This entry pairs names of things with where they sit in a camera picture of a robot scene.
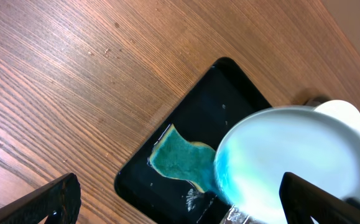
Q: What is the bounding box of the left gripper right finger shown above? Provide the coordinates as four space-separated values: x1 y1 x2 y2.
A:
279 172 360 224

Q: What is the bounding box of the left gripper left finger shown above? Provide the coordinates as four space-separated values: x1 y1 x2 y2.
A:
0 173 81 223

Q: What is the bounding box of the white plate bottom stained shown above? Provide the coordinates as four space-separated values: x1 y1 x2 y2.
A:
215 106 360 223

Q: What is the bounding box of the white plate stained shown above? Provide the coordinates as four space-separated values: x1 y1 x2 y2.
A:
314 100 360 136
215 106 360 223

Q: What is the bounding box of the green yellow sponge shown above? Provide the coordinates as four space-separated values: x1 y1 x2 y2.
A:
149 124 216 193

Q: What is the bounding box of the black rectangular water tray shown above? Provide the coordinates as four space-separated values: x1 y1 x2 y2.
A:
114 57 270 223

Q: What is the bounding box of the white plate top stained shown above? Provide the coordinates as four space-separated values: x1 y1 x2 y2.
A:
314 100 360 136

